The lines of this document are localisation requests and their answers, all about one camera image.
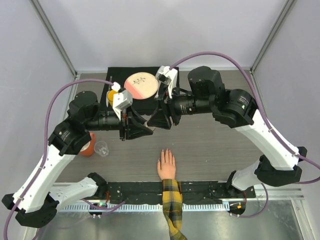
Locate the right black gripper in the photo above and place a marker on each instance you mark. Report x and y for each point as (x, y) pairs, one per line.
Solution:
(159, 118)

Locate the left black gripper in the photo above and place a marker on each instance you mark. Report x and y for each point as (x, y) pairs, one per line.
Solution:
(126, 129)

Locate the glitter nail polish bottle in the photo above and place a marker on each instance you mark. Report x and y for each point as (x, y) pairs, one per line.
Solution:
(152, 128)

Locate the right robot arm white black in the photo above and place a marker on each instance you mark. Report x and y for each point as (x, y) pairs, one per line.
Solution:
(237, 109)

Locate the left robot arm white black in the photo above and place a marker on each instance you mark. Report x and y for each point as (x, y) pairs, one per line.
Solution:
(36, 203)

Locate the yellow plaid sleeve forearm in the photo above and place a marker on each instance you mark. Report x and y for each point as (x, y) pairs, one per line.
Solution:
(172, 208)

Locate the mannequin hand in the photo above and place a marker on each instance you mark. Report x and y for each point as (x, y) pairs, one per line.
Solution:
(166, 165)

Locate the silver fork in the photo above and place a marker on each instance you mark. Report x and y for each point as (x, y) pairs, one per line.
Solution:
(156, 96)

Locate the pink cream plate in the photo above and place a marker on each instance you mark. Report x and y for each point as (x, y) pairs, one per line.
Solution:
(141, 85)

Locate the yellow mug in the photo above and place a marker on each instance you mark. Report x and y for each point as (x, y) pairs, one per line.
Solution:
(110, 97)

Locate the clear plastic cup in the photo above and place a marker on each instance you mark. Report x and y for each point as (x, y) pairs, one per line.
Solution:
(101, 148)

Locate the orange mug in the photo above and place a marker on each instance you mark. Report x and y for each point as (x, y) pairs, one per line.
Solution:
(88, 149)

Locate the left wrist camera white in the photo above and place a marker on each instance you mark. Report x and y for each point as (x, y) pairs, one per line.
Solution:
(122, 99)

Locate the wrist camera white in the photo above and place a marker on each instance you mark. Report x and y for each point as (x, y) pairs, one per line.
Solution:
(122, 99)
(169, 77)

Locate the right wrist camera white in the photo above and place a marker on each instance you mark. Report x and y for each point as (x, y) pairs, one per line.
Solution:
(169, 77)

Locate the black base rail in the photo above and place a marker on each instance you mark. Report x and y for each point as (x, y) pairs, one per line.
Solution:
(193, 192)

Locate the white cable duct strip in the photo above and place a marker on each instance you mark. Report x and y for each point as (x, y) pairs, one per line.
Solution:
(84, 207)

